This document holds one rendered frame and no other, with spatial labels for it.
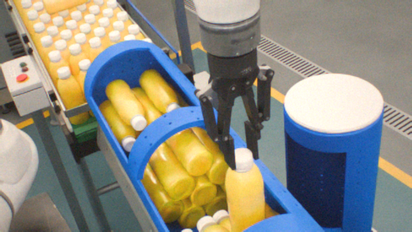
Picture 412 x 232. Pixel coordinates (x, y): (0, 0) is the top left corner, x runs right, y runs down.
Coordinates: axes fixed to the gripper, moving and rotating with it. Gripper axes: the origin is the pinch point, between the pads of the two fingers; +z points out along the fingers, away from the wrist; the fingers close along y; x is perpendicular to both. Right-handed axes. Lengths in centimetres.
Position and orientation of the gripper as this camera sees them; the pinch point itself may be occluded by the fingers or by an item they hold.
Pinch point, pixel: (240, 145)
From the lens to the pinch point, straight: 91.8
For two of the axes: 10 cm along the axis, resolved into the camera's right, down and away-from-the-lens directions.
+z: 1.1, 7.7, 6.3
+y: 8.9, -3.5, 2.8
